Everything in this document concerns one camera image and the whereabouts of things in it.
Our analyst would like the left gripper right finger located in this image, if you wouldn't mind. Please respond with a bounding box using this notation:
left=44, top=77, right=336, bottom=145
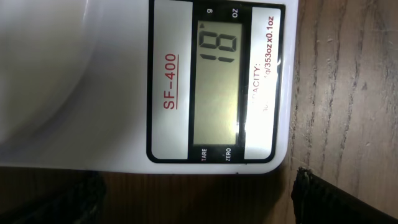
left=291, top=167, right=397, bottom=224

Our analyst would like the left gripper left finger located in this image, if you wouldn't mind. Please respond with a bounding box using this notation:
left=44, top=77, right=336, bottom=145
left=1, top=171, right=106, bottom=224

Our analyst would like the white digital kitchen scale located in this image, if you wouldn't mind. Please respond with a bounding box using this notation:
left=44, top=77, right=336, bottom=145
left=1, top=1, right=299, bottom=174

